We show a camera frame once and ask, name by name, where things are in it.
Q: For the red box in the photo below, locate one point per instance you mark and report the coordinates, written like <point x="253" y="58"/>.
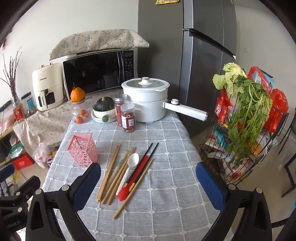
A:
<point x="23" y="162"/>

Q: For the blue-label clear container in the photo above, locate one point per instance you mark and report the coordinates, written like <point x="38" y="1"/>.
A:
<point x="29" y="104"/>

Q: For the white plastic spoon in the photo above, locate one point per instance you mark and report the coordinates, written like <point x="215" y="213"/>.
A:
<point x="132" y="160"/>

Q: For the black metal chair frame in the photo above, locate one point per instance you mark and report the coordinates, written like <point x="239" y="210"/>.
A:
<point x="284" y="185"/>

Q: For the red snack packet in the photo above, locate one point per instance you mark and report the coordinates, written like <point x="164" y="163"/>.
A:
<point x="222" y="106"/>

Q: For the tall red spice jar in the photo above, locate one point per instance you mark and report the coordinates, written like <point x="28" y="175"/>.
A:
<point x="120" y="109"/>

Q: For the black microwave oven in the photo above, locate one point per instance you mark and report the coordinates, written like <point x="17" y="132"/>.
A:
<point x="92" y="74"/>

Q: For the pile of wooden chopsticks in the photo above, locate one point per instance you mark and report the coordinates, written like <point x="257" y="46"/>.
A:
<point x="111" y="176"/>

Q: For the large orange fruit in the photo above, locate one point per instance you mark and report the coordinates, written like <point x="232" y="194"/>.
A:
<point x="77" y="94"/>

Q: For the red plastic bag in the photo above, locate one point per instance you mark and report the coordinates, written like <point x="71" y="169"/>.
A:
<point x="279" y="106"/>

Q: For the white electric cooking pot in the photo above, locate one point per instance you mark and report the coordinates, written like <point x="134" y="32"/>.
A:
<point x="148" y="106"/>

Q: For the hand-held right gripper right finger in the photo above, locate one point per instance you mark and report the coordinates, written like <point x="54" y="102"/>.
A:
<point x="210" y="187"/>

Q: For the grey refrigerator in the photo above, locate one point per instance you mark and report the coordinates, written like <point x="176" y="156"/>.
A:
<point x="198" y="69"/>

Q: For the glass jar of small oranges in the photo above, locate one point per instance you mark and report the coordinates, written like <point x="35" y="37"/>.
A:
<point x="81" y="113"/>

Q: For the black chopstick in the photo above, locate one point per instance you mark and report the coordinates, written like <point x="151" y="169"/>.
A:
<point x="153" y="151"/>
<point x="145" y="154"/>

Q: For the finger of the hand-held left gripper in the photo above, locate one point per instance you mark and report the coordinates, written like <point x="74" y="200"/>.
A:
<point x="27" y="185"/>

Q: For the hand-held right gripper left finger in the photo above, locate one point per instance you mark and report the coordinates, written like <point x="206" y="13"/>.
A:
<point x="87" y="185"/>

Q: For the dark green kabocha squash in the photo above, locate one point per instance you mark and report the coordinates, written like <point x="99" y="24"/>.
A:
<point x="104" y="104"/>

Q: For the small-flower print tablecloth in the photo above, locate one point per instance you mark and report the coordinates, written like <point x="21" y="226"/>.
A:
<point x="41" y="125"/>

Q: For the floral cover cloth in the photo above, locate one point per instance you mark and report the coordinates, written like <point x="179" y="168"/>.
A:
<point x="97" y="40"/>

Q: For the glass jar with red label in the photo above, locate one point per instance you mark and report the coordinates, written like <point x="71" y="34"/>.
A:
<point x="18" y="113"/>

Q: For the red spoon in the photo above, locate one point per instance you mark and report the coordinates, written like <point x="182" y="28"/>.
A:
<point x="122" y="194"/>

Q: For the grey checked tablecloth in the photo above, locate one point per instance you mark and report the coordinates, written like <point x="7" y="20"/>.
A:
<point x="175" y="166"/>

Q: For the clear plastic bag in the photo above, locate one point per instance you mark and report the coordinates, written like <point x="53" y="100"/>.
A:
<point x="42" y="155"/>

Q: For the glass pot lid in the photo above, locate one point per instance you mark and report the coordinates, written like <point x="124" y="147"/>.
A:
<point x="144" y="83"/>

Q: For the dried branches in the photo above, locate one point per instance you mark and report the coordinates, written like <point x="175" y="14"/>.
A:
<point x="11" y="76"/>

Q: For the cream air fryer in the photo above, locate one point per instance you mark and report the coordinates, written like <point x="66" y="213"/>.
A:
<point x="47" y="81"/>

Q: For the stack of white bowls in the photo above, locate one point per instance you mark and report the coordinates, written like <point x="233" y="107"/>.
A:
<point x="99" y="117"/>

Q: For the small green lime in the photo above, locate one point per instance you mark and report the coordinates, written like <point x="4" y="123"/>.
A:
<point x="105" y="118"/>

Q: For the yellow fridge sticker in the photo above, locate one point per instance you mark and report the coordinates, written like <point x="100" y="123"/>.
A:
<point x="166" y="1"/>

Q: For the pink lattice utensil holder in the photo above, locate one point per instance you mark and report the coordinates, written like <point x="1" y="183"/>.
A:
<point x="81" y="150"/>

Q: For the short red-label spice jar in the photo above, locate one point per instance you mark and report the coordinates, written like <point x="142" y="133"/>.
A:
<point x="128" y="119"/>

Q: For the bunch of green cilantro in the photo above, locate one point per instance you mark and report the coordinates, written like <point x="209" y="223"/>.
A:
<point x="245" y="111"/>

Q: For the blue and red packet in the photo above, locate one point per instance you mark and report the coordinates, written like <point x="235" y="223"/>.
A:
<point x="261" y="78"/>

